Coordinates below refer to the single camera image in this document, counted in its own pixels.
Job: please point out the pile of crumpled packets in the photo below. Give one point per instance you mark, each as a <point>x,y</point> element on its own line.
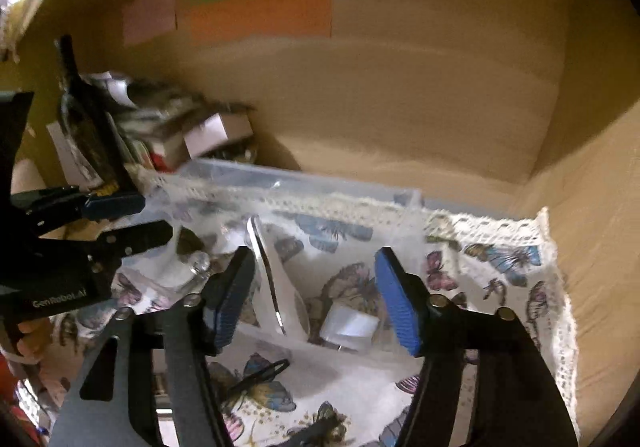
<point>160,109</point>

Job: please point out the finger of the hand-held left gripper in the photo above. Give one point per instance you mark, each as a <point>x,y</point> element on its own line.
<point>142,238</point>
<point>114,206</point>

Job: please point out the small white cardboard box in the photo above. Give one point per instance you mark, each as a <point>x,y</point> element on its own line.
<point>217,134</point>

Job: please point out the tall black bottle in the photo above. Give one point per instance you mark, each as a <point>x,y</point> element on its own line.
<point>87,127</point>

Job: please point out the butterfly print lace cloth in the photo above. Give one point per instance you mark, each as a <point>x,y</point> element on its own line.
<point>495,267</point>

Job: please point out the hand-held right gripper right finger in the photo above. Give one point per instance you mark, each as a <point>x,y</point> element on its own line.
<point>396,309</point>

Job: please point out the pink sticky note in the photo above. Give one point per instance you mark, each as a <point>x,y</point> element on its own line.
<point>149,14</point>

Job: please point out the small glass bottle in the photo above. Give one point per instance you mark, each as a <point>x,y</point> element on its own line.
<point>196,269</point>

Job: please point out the person's left hand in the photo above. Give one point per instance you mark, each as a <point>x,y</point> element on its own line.
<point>34,339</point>

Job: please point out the white ceramic spoon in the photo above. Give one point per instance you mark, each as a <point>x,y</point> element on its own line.
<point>280,277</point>

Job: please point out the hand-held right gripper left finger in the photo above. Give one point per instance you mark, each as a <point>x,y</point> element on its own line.
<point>234,299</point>

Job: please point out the black hair clip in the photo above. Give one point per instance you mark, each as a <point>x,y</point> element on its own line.
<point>260,374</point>
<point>320,429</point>

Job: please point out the clear plastic organizer box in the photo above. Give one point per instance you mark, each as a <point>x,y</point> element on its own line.
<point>305,179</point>

